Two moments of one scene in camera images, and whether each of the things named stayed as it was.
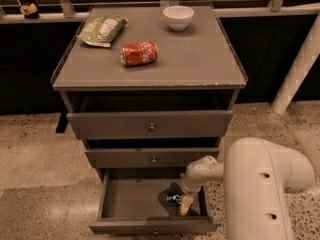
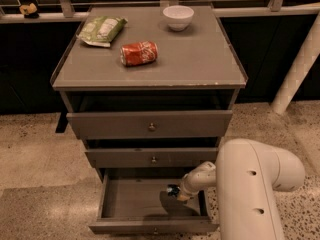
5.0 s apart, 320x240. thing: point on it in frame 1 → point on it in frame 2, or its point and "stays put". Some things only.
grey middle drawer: [145, 158] stays put
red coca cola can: [139, 53] stays put
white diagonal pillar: [299, 68] stays put
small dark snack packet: [174, 198] → [173, 190]
